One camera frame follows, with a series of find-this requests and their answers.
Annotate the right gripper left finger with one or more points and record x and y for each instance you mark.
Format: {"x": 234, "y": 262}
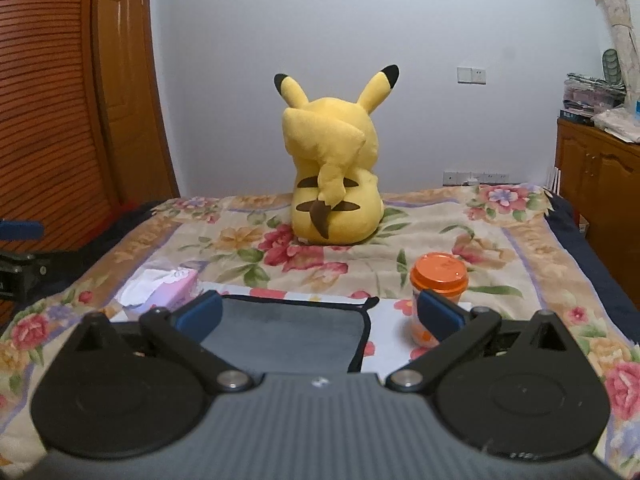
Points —
{"x": 176, "y": 336}

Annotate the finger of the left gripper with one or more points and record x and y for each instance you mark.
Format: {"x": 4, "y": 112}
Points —
{"x": 20, "y": 230}

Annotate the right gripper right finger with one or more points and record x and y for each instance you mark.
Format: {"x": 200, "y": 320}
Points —
{"x": 464, "y": 336}

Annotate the purple grey microfiber towel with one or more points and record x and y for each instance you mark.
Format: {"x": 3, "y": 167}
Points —
{"x": 263, "y": 336}

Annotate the pink tissue box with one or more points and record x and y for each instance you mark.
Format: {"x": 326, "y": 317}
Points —
{"x": 155, "y": 288}

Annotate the orange plastic cup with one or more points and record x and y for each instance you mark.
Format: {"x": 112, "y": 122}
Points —
{"x": 438, "y": 281}

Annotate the white fruit print cloth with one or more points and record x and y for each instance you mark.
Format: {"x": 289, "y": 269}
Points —
{"x": 389, "y": 346}

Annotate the floral bed blanket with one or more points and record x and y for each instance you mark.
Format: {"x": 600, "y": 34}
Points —
{"x": 527, "y": 256}

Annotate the wooden wardrobe door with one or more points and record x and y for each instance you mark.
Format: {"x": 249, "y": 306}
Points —
{"x": 83, "y": 141}

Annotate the yellow pikachu plush toy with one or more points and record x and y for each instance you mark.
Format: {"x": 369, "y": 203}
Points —
{"x": 334, "y": 147}

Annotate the wooden sideboard cabinet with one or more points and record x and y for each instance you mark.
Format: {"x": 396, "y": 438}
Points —
{"x": 600, "y": 179}

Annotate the pile of folded fabrics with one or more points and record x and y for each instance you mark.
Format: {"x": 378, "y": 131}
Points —
{"x": 584, "y": 97}

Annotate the white wall socket strip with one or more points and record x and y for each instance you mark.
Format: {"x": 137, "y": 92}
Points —
{"x": 469, "y": 178}

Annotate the white wall switch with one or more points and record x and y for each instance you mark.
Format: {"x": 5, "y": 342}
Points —
{"x": 470, "y": 75}

